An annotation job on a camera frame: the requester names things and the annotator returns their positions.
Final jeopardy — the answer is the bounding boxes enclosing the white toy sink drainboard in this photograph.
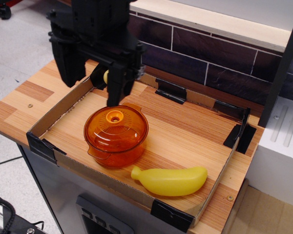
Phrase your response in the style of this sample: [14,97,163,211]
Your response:
[246,97,293,205]

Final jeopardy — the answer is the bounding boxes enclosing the yellow toy potato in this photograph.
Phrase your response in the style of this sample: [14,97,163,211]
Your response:
[103,70,109,84]

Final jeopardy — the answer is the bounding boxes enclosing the black caster wheel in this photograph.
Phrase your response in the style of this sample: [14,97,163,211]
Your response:
[0,4,12,20]

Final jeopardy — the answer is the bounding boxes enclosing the black vertical post right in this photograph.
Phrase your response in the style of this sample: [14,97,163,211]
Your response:
[258,29,293,128]

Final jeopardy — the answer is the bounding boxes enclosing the grey toy oven front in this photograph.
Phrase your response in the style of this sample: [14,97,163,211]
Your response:
[76,196,135,234]

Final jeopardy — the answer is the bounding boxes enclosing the orange transparent plastic pot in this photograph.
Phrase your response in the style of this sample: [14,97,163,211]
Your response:
[84,102,148,168]

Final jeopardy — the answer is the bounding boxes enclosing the yellow toy banana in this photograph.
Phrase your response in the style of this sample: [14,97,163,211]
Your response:
[131,166,208,196]

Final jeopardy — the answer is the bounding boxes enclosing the black braided cable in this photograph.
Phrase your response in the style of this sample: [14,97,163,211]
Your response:
[0,191,44,234]

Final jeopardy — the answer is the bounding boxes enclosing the orange transparent pot lid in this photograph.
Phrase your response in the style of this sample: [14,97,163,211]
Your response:
[84,105,148,152]

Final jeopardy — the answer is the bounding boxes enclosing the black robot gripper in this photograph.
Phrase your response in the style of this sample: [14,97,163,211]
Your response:
[46,0,146,106]

